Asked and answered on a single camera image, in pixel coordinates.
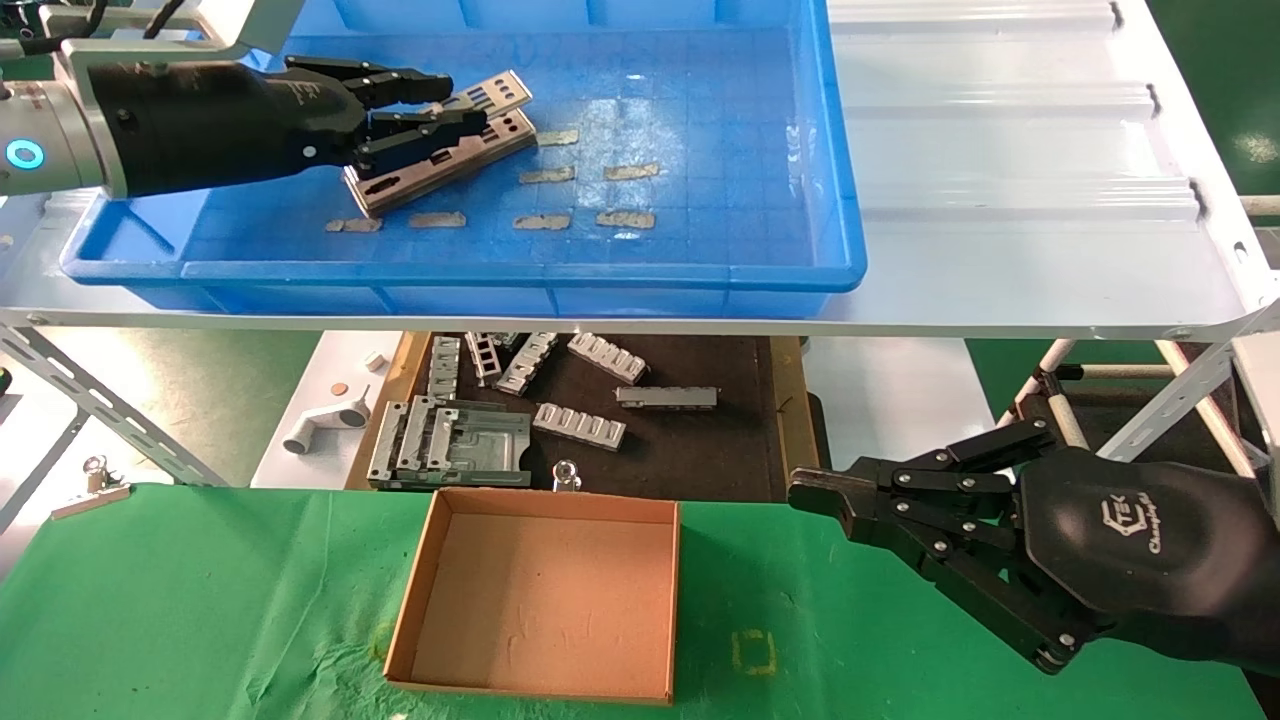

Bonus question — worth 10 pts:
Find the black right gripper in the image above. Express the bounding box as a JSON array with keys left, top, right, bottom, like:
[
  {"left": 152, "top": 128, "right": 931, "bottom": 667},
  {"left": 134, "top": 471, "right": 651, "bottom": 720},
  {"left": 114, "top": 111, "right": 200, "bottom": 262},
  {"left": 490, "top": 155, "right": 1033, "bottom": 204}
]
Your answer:
[{"left": 790, "top": 418, "right": 1280, "bottom": 676}]

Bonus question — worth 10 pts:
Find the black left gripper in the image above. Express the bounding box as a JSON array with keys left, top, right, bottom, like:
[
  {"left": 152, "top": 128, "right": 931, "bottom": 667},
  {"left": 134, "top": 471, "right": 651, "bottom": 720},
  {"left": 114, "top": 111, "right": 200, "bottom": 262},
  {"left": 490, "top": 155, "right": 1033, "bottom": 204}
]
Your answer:
[{"left": 85, "top": 55, "right": 489, "bottom": 198}]

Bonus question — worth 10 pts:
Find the silver metal I/O shield plate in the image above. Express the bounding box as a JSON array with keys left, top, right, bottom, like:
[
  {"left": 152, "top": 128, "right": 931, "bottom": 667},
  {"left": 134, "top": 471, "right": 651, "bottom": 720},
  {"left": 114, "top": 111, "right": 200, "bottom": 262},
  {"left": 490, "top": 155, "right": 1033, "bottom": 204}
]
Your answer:
[
  {"left": 432, "top": 69, "right": 532, "bottom": 113},
  {"left": 343, "top": 108, "right": 538, "bottom": 219}
]

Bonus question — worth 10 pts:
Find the blue plastic tray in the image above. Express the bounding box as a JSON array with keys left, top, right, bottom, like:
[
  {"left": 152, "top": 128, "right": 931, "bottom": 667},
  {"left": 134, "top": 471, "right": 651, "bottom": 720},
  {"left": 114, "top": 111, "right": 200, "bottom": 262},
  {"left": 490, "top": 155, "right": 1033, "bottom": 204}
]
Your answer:
[{"left": 60, "top": 0, "right": 868, "bottom": 319}]

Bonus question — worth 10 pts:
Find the brown cardboard box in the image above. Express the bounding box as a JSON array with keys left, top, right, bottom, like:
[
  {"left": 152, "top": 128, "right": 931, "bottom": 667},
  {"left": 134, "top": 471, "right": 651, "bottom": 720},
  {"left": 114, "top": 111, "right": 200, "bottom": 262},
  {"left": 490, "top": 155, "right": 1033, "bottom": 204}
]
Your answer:
[{"left": 385, "top": 487, "right": 682, "bottom": 706}]

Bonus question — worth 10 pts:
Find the beige pipe with black joint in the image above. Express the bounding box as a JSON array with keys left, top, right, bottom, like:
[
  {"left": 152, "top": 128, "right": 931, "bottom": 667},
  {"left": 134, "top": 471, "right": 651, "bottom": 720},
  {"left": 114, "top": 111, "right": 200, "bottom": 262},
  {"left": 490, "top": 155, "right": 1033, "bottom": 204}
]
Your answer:
[{"left": 1035, "top": 366, "right": 1093, "bottom": 453}]

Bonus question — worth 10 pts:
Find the perforated metal shelf brace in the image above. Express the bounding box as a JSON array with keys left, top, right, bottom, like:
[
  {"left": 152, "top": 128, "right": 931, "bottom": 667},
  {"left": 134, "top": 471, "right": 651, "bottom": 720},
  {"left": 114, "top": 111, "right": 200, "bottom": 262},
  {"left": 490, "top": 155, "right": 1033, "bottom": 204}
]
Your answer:
[
  {"left": 0, "top": 325, "right": 233, "bottom": 489},
  {"left": 1095, "top": 300, "right": 1280, "bottom": 463}
]

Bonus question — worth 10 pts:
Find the grey narrow metal bar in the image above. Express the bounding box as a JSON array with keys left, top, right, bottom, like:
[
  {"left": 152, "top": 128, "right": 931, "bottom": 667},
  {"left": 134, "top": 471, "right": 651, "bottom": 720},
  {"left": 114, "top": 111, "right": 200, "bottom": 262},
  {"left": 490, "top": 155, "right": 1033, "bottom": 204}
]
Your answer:
[{"left": 614, "top": 386, "right": 721, "bottom": 411}]

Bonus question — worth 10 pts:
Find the white plastic pipe fitting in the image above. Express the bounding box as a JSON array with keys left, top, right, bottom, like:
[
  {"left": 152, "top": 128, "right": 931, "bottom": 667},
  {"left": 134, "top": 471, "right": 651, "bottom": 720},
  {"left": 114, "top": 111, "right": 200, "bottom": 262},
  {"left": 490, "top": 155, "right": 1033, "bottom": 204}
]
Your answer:
[{"left": 285, "top": 398, "right": 373, "bottom": 456}]

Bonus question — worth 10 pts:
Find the large grey metal plate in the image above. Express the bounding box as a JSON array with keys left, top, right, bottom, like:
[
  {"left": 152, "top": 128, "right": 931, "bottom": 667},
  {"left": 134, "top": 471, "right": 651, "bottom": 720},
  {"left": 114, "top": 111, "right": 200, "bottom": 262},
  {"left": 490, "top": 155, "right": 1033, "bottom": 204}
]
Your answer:
[{"left": 368, "top": 397, "right": 533, "bottom": 491}]

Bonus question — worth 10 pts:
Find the white metal shelf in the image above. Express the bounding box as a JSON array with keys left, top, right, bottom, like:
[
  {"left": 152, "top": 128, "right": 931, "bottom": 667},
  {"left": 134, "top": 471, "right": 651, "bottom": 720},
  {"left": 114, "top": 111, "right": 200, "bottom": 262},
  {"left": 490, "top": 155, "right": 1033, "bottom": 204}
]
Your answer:
[{"left": 0, "top": 0, "right": 1280, "bottom": 341}]

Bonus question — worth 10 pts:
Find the long silver binder clip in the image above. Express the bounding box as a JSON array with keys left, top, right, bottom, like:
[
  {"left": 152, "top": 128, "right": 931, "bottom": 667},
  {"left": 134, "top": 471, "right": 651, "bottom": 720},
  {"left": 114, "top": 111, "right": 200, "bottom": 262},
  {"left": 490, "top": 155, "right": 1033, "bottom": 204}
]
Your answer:
[{"left": 52, "top": 455, "right": 133, "bottom": 521}]

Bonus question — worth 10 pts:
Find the green table cloth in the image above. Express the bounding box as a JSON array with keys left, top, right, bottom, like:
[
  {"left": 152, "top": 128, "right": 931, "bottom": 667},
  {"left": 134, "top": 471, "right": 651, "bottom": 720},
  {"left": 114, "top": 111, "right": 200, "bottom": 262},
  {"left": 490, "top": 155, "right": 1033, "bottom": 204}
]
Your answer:
[{"left": 0, "top": 485, "right": 1266, "bottom": 720}]

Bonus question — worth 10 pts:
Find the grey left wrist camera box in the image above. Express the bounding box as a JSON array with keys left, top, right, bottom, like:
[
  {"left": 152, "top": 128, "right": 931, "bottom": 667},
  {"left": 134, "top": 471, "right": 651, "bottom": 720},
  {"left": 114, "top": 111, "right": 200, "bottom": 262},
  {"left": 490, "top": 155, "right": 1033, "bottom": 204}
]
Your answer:
[{"left": 55, "top": 0, "right": 306, "bottom": 66}]

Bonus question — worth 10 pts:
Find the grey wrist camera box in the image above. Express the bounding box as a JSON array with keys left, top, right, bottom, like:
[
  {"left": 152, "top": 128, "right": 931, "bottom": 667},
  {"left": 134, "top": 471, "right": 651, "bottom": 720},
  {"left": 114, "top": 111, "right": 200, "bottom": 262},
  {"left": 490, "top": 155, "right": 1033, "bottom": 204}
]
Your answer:
[
  {"left": 55, "top": 0, "right": 306, "bottom": 66},
  {"left": 1232, "top": 333, "right": 1280, "bottom": 491}
]

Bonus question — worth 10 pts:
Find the white frame pipe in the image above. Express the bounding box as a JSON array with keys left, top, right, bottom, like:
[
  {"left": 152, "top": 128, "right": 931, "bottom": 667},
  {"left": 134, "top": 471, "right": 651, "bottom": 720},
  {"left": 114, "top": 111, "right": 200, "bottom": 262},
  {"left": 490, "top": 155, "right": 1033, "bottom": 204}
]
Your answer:
[{"left": 1000, "top": 340, "right": 1079, "bottom": 429}]

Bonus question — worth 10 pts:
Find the beige horizontal frame pipe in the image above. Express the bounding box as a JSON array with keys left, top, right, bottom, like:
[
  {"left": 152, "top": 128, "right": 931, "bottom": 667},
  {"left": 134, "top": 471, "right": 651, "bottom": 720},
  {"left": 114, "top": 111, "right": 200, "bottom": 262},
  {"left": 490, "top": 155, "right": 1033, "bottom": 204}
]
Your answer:
[{"left": 1080, "top": 365, "right": 1201, "bottom": 382}]

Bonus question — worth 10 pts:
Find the grey slotted metal bracket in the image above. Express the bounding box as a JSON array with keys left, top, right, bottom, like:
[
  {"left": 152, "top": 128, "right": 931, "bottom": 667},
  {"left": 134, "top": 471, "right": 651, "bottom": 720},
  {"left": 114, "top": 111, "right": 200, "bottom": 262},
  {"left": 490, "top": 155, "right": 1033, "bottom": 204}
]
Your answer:
[
  {"left": 497, "top": 333, "right": 559, "bottom": 397},
  {"left": 428, "top": 336, "right": 463, "bottom": 401},
  {"left": 532, "top": 402, "right": 628, "bottom": 452},
  {"left": 567, "top": 333, "right": 650, "bottom": 385},
  {"left": 465, "top": 332, "right": 504, "bottom": 389}
]

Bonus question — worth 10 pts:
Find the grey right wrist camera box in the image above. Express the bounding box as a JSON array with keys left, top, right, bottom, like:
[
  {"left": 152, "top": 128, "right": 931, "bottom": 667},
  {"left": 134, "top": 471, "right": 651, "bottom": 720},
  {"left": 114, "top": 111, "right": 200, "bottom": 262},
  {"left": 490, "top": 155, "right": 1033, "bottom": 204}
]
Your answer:
[{"left": 1232, "top": 333, "right": 1280, "bottom": 491}]

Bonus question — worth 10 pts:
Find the grey metal frame strut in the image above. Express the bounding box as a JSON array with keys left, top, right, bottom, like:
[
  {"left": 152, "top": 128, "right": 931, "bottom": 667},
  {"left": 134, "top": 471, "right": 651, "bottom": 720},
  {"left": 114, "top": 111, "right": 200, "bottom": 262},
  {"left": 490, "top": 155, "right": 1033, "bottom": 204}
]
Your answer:
[{"left": 0, "top": 415, "right": 89, "bottom": 533}]

